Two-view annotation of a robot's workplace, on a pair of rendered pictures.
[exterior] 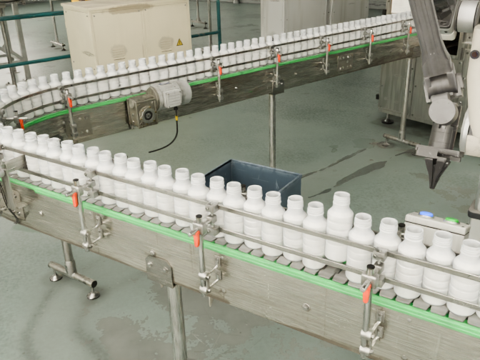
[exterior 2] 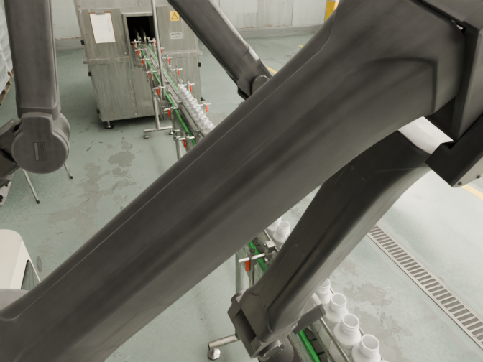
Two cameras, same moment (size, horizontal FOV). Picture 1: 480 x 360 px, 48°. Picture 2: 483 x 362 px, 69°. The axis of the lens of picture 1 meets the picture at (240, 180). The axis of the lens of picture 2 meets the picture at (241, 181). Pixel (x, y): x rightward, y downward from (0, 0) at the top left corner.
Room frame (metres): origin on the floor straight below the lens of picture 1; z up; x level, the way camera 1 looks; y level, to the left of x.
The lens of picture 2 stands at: (1.52, -0.32, 1.83)
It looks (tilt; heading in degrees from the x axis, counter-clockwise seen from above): 32 degrees down; 217
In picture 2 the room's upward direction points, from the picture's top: straight up
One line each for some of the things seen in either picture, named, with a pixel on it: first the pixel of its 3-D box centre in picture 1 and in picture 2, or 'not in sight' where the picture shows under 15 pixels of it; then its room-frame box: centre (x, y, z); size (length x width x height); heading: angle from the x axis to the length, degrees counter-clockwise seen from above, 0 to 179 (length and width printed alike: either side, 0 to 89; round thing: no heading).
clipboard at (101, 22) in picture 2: not in sight; (102, 27); (-0.94, -4.08, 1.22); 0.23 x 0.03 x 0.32; 147
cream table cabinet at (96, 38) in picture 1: (132, 59); not in sight; (5.62, 1.07, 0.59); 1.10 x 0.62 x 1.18; 129
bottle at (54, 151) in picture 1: (57, 163); not in sight; (1.65, 0.60, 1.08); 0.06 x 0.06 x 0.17
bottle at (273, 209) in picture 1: (273, 223); not in sight; (1.20, -0.08, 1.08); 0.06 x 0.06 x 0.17
